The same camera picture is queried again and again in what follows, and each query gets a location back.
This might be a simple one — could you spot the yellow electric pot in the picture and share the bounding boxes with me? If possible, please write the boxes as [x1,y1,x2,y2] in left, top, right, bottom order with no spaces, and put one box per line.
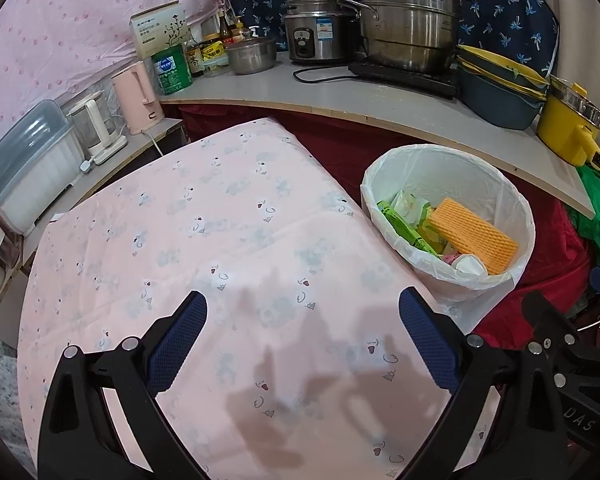
[536,75,600,170]

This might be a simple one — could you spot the pink dotted cloth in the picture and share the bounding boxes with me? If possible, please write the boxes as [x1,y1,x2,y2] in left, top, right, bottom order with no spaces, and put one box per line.
[0,0,231,131]

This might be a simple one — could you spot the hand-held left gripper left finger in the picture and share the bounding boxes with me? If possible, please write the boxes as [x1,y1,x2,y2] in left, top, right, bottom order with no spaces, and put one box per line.
[37,290,208,480]

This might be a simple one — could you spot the white box with plant print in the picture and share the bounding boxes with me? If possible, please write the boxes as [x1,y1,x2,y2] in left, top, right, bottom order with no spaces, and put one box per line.
[129,1,192,60]

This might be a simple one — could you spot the glass kettle with white handle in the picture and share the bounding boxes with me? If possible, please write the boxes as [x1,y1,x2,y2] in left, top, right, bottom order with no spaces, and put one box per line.
[67,90,129,165]

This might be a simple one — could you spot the white kettle cable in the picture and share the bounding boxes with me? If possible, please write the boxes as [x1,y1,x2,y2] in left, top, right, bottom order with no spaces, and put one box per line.
[142,129,167,158]

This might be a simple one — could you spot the clear plastic food container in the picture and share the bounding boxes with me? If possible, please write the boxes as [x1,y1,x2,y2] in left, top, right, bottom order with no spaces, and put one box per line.
[203,55,231,78]

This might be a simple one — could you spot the grey floral cloth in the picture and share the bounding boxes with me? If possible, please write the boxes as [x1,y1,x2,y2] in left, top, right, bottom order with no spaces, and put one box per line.
[0,332,36,466]

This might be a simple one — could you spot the small steel bowl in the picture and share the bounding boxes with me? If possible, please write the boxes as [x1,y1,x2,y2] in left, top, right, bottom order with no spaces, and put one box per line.
[225,35,277,76]

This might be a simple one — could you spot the black power cable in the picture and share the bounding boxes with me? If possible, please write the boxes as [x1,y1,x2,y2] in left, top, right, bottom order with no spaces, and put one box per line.
[292,65,356,83]

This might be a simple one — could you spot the steel rice cooker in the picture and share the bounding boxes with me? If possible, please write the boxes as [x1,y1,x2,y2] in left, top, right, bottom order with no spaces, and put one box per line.
[282,0,358,65]

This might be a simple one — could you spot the wooden side cabinet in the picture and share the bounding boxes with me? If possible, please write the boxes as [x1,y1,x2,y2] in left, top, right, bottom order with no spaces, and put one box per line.
[20,117,186,266]

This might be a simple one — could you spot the pink printed tablecloth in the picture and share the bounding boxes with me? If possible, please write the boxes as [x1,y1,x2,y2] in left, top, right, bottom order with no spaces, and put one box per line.
[17,116,511,480]

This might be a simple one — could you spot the red cloth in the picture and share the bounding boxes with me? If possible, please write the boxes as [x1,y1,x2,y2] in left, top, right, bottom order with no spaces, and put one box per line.
[445,200,593,351]

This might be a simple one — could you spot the pink electric kettle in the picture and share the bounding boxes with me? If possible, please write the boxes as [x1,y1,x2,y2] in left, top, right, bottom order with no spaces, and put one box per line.
[111,61,162,136]

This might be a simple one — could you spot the stack of yellow blue basins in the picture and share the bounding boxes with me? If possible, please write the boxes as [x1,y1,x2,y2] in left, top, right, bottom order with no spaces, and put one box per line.
[455,44,551,131]

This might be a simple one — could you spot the steel steamer pot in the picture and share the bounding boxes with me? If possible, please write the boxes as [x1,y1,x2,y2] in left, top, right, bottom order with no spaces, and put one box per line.
[337,0,481,73]

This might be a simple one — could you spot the grey curved counter board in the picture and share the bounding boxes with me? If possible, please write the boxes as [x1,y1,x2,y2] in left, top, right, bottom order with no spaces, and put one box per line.
[160,50,596,220]

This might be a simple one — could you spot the green cloth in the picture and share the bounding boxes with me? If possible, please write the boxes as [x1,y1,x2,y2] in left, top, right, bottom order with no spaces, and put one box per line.
[567,165,600,273]

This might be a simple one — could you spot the dark red counter curtain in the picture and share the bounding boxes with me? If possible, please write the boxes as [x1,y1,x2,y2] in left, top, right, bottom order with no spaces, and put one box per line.
[177,102,563,221]

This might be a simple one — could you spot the bin with white liner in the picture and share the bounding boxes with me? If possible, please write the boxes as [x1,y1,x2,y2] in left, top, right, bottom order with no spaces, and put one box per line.
[360,144,537,303]

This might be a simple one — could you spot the black induction cooker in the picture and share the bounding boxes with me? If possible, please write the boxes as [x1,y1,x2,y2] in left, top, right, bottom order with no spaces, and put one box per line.
[347,57,461,100]

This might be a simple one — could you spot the white dish box clear lid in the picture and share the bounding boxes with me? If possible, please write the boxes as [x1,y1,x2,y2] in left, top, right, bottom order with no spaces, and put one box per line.
[0,100,88,236]

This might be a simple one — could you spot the green tin can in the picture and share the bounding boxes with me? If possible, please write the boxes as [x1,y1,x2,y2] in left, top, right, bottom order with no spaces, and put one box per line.
[152,44,193,96]

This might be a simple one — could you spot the orange ribbed sponge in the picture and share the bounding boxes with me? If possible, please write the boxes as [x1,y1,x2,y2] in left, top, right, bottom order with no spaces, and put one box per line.
[425,197,520,276]

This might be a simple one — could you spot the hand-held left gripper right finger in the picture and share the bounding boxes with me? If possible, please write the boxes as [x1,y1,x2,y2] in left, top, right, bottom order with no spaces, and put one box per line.
[399,286,566,480]

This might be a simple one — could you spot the navy patterned cloth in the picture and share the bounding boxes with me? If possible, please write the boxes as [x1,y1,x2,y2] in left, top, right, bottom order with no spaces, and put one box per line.
[224,0,561,78]

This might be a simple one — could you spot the green small carton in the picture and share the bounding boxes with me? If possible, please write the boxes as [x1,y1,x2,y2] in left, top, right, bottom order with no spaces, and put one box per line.
[376,200,438,257]

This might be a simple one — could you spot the dark bottle with white label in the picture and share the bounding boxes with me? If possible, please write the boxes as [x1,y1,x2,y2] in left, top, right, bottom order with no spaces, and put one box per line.
[185,42,206,78]

